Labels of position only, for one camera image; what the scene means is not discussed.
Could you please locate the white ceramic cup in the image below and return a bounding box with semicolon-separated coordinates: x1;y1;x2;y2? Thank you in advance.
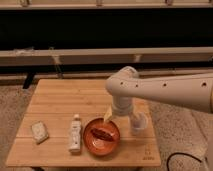
129;112;148;135

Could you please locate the orange ceramic bowl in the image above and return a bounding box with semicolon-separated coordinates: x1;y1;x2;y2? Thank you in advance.
83;118;120;156

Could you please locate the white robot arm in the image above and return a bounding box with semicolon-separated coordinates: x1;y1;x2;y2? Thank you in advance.
105;66;213;120

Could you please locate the white wrapped packet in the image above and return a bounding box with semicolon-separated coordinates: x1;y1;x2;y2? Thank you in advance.
31;121;49;144

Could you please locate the long wooden bench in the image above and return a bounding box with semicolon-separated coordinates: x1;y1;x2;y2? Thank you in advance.
0;47;213;66

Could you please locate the black cable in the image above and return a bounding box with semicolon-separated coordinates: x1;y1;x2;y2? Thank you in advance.
166;152;204;171

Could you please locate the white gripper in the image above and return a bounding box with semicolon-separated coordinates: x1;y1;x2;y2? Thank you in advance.
103;104;133;122

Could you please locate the white tube bottle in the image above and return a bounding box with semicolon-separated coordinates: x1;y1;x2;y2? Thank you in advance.
69;114;82;153

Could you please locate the wooden table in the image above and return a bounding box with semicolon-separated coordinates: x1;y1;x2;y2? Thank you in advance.
6;79;161;167

